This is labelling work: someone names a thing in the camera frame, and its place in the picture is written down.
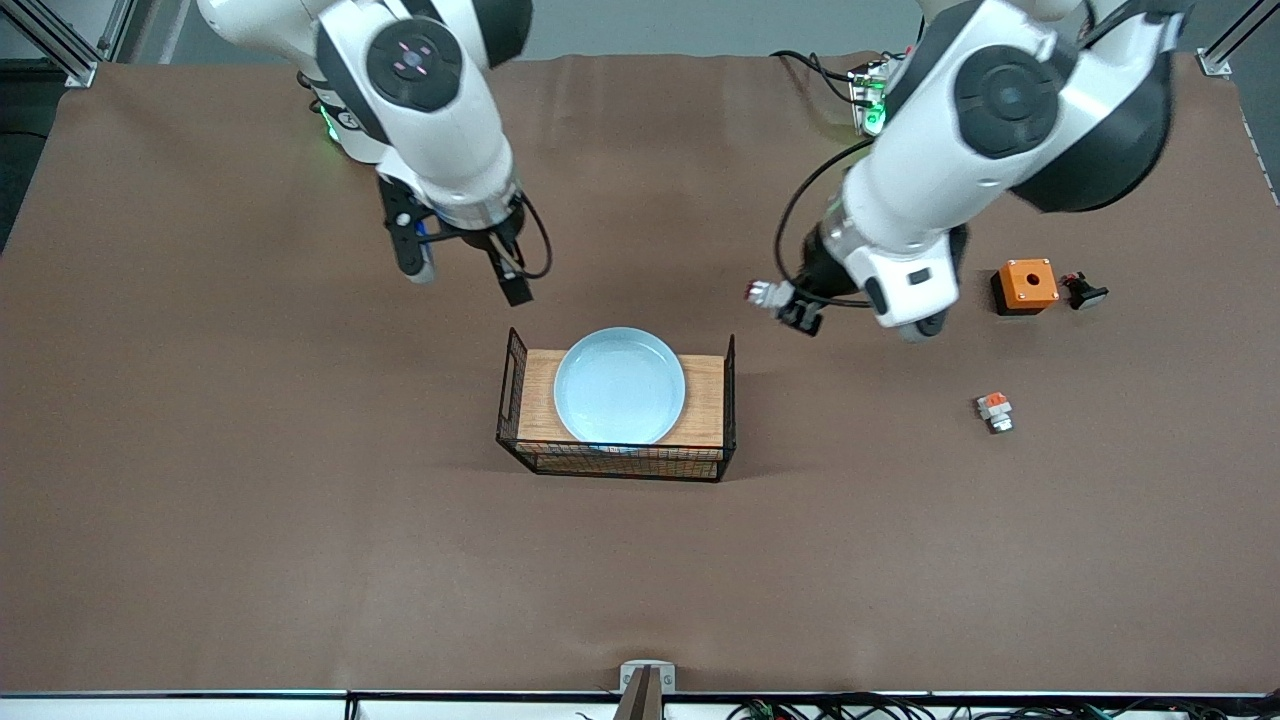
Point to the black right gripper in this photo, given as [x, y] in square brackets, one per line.
[497, 245]

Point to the light blue round plate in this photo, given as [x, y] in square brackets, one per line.
[620, 390]

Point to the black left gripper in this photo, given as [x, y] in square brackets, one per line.
[818, 272]

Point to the orange white switch module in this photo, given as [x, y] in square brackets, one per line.
[995, 410]

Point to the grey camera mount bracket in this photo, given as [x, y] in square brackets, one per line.
[630, 675]

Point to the wooden board lid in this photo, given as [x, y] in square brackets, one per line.
[535, 400]

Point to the black push button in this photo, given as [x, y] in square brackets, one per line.
[1085, 293]

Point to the aluminium frame post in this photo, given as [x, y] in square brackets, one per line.
[85, 72]
[120, 30]
[1215, 65]

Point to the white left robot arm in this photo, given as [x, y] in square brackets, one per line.
[960, 170]

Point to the orange button enclosure box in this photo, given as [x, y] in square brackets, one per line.
[1028, 283]

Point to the grey camera pole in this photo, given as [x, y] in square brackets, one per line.
[640, 702]

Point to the brown table cover sheet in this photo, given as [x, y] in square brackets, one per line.
[300, 550]

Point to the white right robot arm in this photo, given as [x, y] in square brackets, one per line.
[440, 120]

